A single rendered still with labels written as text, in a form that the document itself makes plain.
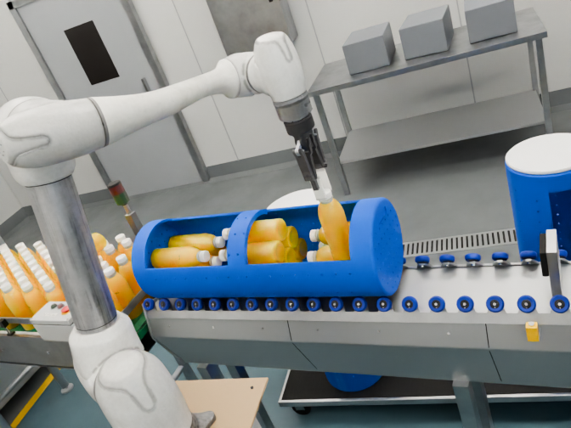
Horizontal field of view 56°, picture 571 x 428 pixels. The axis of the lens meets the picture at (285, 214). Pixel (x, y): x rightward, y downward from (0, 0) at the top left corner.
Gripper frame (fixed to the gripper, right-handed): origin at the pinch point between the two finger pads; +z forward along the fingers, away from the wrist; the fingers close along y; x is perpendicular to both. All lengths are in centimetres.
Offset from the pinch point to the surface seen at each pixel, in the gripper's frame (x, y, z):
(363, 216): -9.1, 0.0, 11.4
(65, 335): 97, -30, 31
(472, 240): -1, 160, 134
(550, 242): -54, 4, 26
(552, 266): -54, 0, 30
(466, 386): -27, -5, 71
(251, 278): 27.9, -9.6, 23.8
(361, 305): -3.0, -6.5, 37.6
